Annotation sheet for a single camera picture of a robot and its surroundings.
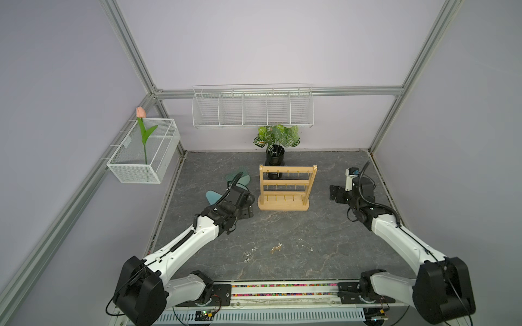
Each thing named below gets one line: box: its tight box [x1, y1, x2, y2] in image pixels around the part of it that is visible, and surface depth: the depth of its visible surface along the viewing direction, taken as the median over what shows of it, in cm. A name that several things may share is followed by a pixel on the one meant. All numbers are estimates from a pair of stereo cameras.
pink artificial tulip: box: [135, 106, 159, 166], surface depth 81 cm
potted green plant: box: [253, 124, 301, 180], surface depth 95 cm
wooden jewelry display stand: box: [257, 164, 318, 212], surface depth 94 cm
